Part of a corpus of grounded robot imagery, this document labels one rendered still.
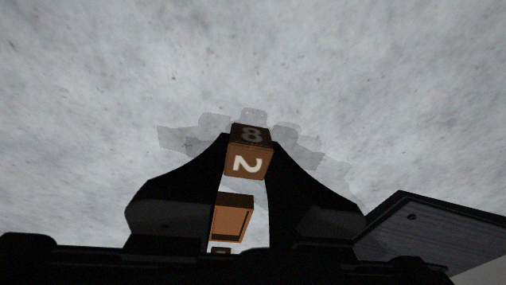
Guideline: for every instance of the brown wooden cube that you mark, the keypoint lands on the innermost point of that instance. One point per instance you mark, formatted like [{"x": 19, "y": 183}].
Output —
[
  {"x": 221, "y": 250},
  {"x": 249, "y": 153}
]

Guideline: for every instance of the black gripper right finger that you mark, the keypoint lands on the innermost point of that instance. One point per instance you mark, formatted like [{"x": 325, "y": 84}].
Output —
[{"x": 304, "y": 214}]

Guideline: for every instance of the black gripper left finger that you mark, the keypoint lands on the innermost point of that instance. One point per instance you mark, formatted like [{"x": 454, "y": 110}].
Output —
[{"x": 170, "y": 217}]

